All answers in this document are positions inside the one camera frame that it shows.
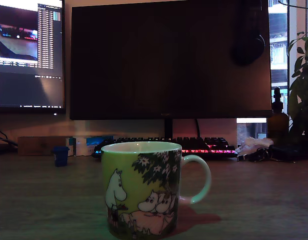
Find black monitor stand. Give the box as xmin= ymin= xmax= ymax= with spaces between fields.
xmin=164 ymin=118 xmax=174 ymax=139

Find large dark computer monitor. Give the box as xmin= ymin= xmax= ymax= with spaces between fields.
xmin=69 ymin=0 xmax=273 ymax=121

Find blue and white carton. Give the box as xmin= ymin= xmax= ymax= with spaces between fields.
xmin=75 ymin=137 xmax=87 ymax=157
xmin=85 ymin=135 xmax=115 ymax=156
xmin=65 ymin=136 xmax=77 ymax=157

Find green cartoon print mug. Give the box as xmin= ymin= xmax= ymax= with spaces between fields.
xmin=100 ymin=141 xmax=212 ymax=240

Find black backlit keyboard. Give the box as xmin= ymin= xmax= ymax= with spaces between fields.
xmin=91 ymin=136 xmax=239 ymax=160

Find crumpled white tissue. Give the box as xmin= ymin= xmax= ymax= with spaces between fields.
xmin=235 ymin=136 xmax=275 ymax=156

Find dark key bunch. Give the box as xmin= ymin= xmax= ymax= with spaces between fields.
xmin=237 ymin=147 xmax=272 ymax=163

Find black headphones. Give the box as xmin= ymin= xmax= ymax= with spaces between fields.
xmin=230 ymin=0 xmax=266 ymax=67

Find brown cardboard box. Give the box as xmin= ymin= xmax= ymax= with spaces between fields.
xmin=17 ymin=136 xmax=67 ymax=157

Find brown glass pump bottle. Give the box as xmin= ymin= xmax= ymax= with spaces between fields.
xmin=268 ymin=86 xmax=290 ymax=145

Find black pouch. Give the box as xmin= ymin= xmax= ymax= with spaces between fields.
xmin=268 ymin=143 xmax=304 ymax=162

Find lit computer monitor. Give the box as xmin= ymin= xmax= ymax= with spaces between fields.
xmin=0 ymin=0 xmax=66 ymax=115

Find green houseplant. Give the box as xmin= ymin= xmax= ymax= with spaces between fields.
xmin=287 ymin=31 xmax=308 ymax=141

